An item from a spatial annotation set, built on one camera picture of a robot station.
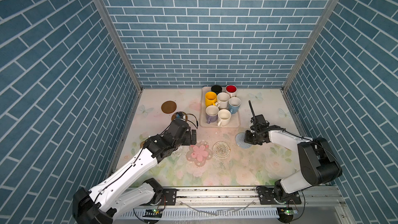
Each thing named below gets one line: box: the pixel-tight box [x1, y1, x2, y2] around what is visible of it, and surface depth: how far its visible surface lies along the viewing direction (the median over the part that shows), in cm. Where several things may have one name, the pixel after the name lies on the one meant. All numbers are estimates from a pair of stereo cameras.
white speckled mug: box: [215, 91, 231, 110], surface depth 107 cm
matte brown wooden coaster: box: [160, 100, 177, 115], surface depth 111 cm
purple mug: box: [205, 104, 220, 124], surface depth 101 cm
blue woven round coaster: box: [234, 132, 252, 149], surface depth 93 cm
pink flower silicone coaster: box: [185, 140, 213, 167], surface depth 89 cm
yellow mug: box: [204, 91, 218, 108], surface depth 105 cm
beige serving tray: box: [199, 86, 241, 129], surface depth 104 cm
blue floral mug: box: [228, 96, 242, 115], surface depth 101 cm
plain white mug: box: [217, 108, 232, 127], surface depth 96 cm
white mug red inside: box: [225, 84, 238, 98], surface depth 112 cm
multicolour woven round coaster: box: [211, 141, 231, 160], surface depth 91 cm
